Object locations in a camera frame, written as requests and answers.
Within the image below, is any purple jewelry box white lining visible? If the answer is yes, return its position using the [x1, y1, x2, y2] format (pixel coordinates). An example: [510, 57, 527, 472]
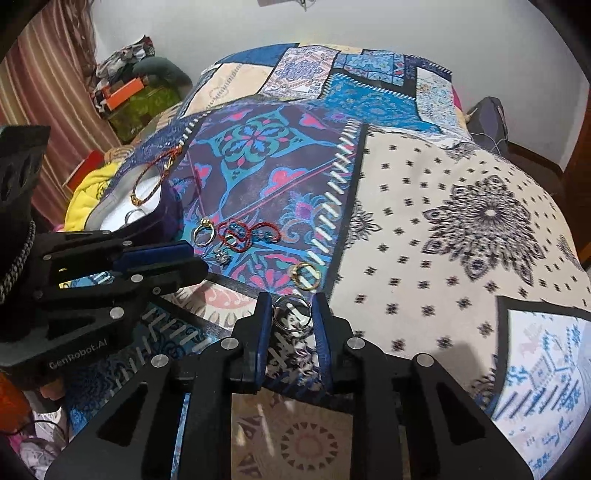
[81, 180, 187, 241]

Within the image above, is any silver jhumka earring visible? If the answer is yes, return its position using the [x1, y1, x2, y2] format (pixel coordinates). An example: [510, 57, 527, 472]
[213, 244, 233, 268]

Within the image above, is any yellow cartoon blanket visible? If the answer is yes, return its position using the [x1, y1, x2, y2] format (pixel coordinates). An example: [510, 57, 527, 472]
[62, 161, 122, 232]

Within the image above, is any orange sleeve of operator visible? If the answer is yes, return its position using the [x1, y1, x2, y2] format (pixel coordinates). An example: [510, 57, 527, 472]
[0, 373, 31, 433]

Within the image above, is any green patterned storage box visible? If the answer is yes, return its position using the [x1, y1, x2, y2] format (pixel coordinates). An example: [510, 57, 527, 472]
[106, 86, 180, 144]

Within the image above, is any orange box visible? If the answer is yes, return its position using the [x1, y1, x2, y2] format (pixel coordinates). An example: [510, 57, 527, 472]
[104, 78, 144, 111]

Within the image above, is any patchwork patterned bedspread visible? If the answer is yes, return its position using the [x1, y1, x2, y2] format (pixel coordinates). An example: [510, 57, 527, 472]
[83, 44, 590, 479]

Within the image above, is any pile of clothes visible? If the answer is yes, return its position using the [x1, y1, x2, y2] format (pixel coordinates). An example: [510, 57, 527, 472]
[91, 36, 192, 99]

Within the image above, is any striped brown curtain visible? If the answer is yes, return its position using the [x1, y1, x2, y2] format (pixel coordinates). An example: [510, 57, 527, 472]
[1, 1, 120, 225]

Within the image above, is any dark grey bag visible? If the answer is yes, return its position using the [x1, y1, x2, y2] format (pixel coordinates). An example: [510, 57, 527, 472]
[467, 97, 509, 158]

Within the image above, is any gold ring with stone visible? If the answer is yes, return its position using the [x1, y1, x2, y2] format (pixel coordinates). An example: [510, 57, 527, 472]
[191, 218, 218, 248]

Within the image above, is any red bead bracelet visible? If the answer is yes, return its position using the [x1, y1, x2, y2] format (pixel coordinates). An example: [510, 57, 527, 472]
[215, 219, 283, 254]

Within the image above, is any red braided cord necklace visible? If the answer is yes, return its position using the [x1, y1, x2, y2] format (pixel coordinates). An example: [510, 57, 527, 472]
[129, 144, 184, 207]

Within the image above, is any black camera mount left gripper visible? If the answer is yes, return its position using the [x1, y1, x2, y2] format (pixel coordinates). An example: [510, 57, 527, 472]
[1, 125, 50, 301]

